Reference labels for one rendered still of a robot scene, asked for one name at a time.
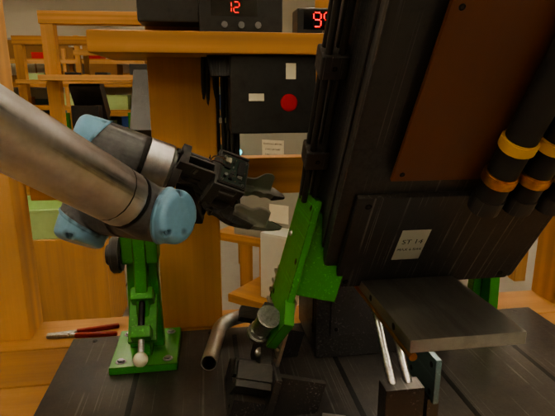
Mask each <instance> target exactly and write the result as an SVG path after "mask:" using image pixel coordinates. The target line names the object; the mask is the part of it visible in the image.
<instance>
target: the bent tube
mask: <svg viewBox="0 0 555 416"><path fill-rule="evenodd" d="M238 318H239V311H238V310H237V311H235V312H231V313H229V314H226V315H224V316H222V317H220V318H219V319H218V320H217V321H216V322H215V323H214V325H213V327H212V330H211V334H210V336H209V338H208V341H207V344H206V348H205V351H204V353H203V356H202V360H201V366H202V368H203V369H205V370H207V371H211V370H213V369H215V368H216V365H217V362H218V358H219V356H220V352H221V347H222V343H223V340H224V337H225V331H226V330H227V329H229V328H231V327H233V326H235V325H237V324H242V323H245V322H240V321H238Z"/></svg>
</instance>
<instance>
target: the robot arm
mask: <svg viewBox="0 0 555 416"><path fill-rule="evenodd" d="M228 154H229V155H228ZM231 155H232V156H231ZM233 156H234V157H233ZM214 157H215V158H214ZM235 157H236V158H235ZM213 158H214V160H212V159H213ZM241 159H242V160H241ZM248 171H249V159H247V158H244V157H242V156H239V155H237V154H233V153H231V152H229V151H226V150H224V149H220V151H219V152H218V154H217V155H214V156H213V157H212V158H211V159H209V158H205V157H203V156H201V155H198V154H195V153H192V146H191V145H188V144H184V145H183V147H182V149H180V148H177V150H176V147H175V145H172V144H169V143H166V142H163V141H162V140H159V139H156V138H152V137H150V136H148V135H145V134H142V133H140V132H138V131H135V130H132V129H129V128H126V127H125V126H122V125H118V124H116V123H114V121H109V120H105V119H102V118H100V117H97V116H91V115H87V114H86V115H82V116H80V117H79V118H78V120H77V122H76V124H75V127H74V129H73V130H71V129H70V128H69V127H67V126H66V125H63V124H62V123H60V122H59V121H57V120H56V119H55V118H53V117H52V116H49V115H48V114H46V113H45V112H43V111H42V110H41V109H39V108H38V107H36V106H34V105H32V104H31V103H29V102H28V101H27V100H25V99H24V98H22V97H20V96H18V95H17V94H16V93H14V92H13V91H11V90H10V89H8V88H6V87H4V86H3V85H2V84H1V83H0V173H2V174H4V175H6V176H8V177H11V178H13V179H15V180H17V181H19V182H21V183H23V184H25V185H27V186H29V187H32V188H34V189H36V190H37V191H40V192H42V193H44V194H46V195H47V196H51V197H53V198H54V199H56V200H58V201H61V202H63V203H62V206H61V207H60V208H59V215H58V218H57V220H56V223H55V227H54V232H55V235H56V236H57V237H58V238H60V239H62V240H65V241H67V242H70V243H75V244H77V245H81V246H84V247H88V248H102V247H103V246H104V244H105V242H106V240H107V239H108V237H109V236H114V237H120V238H128V239H138V240H144V241H149V242H154V243H156V244H162V243H168V244H178V243H181V242H183V241H184V240H186V239H187V238H188V237H189V235H190V234H191V233H192V231H193V227H194V226H195V225H194V224H202V223H203V220H204V216H205V214H206V210H209V211H211V215H213V216H215V217H216V218H218V219H219V220H220V221H222V222H223V223H225V224H227V225H229V226H232V227H236V228H241V229H253V230H261V231H276V230H280V229H281V228H282V226H280V225H278V224H276V223H274V222H273V221H268V219H269V216H270V215H271V212H270V210H269V209H267V208H265V207H262V206H260V207H256V208H250V207H248V206H246V205H243V204H240V203H239V204H236V205H235V208H232V207H233V205H234V203H235V201H236V200H237V201H239V200H240V198H241V197H242V196H250V195H254V196H258V197H259V198H263V197H265V198H268V199H269V200H270V201H277V200H283V199H284V198H285V196H284V195H283V194H282V193H281V192H279V191H278V190H276V189H275V188H273V187H272V185H273V181H274V178H275V177H274V175H273V174H271V173H265V174H263V175H261V176H259V177H248ZM175 186H176V187H175ZM174 188H176V189H174ZM228 207H229V208H228Z"/></svg>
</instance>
